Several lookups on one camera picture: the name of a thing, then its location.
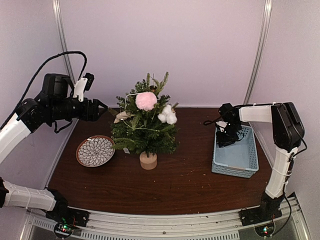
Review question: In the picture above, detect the light blue plastic basket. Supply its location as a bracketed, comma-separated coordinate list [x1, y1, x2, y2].
[211, 125, 259, 179]

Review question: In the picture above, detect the left aluminium corner post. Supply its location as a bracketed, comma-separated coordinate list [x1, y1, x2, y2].
[52, 0, 75, 83]

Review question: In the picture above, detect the aluminium corner post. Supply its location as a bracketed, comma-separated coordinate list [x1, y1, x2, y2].
[52, 0, 75, 83]
[243, 0, 273, 105]

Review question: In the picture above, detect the right aluminium corner post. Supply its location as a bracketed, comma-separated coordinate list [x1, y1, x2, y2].
[243, 0, 273, 105]

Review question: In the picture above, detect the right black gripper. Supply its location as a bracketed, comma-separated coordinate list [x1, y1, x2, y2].
[216, 122, 242, 147]

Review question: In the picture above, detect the patterned ceramic plate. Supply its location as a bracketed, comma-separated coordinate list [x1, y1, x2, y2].
[75, 135, 116, 168]

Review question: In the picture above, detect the beige bow ornament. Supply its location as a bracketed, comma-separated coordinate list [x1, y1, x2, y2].
[113, 111, 134, 124]

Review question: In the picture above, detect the small green christmas tree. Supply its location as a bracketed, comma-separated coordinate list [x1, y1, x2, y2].
[111, 72, 178, 170]

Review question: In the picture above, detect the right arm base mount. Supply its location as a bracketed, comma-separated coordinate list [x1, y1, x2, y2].
[238, 192, 285, 226]

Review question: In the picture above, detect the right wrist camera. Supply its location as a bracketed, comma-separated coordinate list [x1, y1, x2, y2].
[215, 120, 228, 132]

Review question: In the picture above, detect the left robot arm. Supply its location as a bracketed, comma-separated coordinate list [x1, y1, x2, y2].
[0, 73, 108, 222]

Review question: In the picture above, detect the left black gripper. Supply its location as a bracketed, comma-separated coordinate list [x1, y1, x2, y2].
[49, 96, 108, 121]

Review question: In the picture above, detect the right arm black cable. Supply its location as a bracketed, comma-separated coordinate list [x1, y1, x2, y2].
[203, 117, 308, 236]

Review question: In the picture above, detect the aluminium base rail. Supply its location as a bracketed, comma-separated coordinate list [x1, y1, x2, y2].
[21, 192, 311, 240]

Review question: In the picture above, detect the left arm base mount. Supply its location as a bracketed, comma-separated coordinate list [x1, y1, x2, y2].
[44, 189, 90, 228]

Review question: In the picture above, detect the red bauble ornament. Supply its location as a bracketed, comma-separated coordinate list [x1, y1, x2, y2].
[150, 85, 157, 92]

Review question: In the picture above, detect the white cotton ornament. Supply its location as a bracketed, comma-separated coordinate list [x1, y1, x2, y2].
[157, 104, 178, 125]

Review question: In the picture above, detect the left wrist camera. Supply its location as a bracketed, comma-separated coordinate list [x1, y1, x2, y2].
[72, 72, 95, 102]

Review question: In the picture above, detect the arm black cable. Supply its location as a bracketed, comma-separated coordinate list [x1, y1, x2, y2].
[14, 51, 88, 113]
[203, 117, 308, 236]

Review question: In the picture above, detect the pink ornament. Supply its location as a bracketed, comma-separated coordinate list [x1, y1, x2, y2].
[124, 91, 158, 111]

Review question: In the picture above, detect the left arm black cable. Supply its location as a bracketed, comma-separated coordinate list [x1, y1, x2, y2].
[14, 51, 88, 113]

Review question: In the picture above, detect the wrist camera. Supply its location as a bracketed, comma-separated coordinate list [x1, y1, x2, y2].
[215, 120, 228, 132]
[72, 72, 95, 102]

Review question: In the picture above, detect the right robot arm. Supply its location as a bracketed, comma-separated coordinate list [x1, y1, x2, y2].
[211, 102, 305, 221]

